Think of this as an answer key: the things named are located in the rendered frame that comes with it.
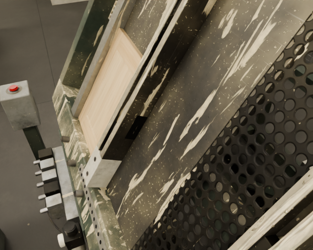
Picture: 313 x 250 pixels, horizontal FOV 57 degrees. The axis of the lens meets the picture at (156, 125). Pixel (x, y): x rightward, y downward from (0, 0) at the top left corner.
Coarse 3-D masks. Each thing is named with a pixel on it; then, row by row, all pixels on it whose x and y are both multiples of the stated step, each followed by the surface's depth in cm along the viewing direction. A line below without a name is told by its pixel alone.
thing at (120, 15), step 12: (120, 0) 98; (132, 0) 96; (120, 12) 97; (108, 24) 103; (120, 24) 100; (108, 36) 101; (108, 48) 104; (96, 60) 107; (96, 72) 109; (84, 84) 113; (84, 96) 113; (72, 108) 120
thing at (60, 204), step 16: (48, 160) 118; (64, 160) 122; (48, 176) 113; (64, 176) 116; (48, 192) 107; (64, 192) 110; (48, 208) 103; (64, 208) 107; (64, 240) 96; (80, 240) 98
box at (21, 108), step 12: (12, 84) 129; (24, 84) 129; (0, 96) 123; (12, 96) 123; (24, 96) 123; (12, 108) 125; (24, 108) 127; (36, 108) 136; (12, 120) 129; (24, 120) 131; (36, 120) 133
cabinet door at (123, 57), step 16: (112, 48) 102; (128, 48) 93; (112, 64) 101; (128, 64) 91; (96, 80) 109; (112, 80) 99; (128, 80) 90; (96, 96) 108; (112, 96) 97; (80, 112) 117; (96, 112) 106; (112, 112) 96; (96, 128) 104; (96, 144) 101
